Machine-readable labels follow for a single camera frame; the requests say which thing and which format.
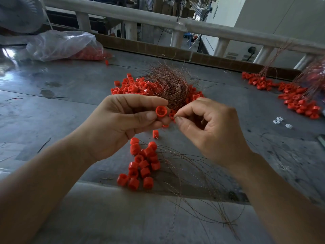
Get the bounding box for person's left hand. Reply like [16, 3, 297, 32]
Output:
[72, 94, 172, 163]

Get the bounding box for person's right hand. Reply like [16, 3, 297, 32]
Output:
[174, 97, 254, 168]

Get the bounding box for person's right forearm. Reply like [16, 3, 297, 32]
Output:
[226, 151, 325, 244]

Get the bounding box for person's left forearm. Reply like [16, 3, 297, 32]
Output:
[0, 131, 98, 244]

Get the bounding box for pile of red plastic caps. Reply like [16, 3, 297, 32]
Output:
[111, 73, 205, 109]
[241, 72, 321, 120]

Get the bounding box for brown cardboard strip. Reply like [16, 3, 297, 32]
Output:
[93, 32, 302, 81]

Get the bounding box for white metal railing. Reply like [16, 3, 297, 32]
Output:
[42, 0, 325, 71]

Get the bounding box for clear plastic bag of caps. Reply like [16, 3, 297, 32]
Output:
[26, 30, 113, 62]

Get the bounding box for white cabinet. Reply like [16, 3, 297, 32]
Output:
[201, 0, 325, 70]

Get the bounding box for white electric fan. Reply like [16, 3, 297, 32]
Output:
[0, 0, 52, 45]

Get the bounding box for tangled copper wire bundle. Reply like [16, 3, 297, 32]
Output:
[292, 54, 325, 99]
[142, 57, 201, 109]

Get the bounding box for cluster of wired red caps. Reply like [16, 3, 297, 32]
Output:
[116, 137, 161, 191]

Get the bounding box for loose copper wire strands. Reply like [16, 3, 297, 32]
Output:
[142, 142, 245, 242]

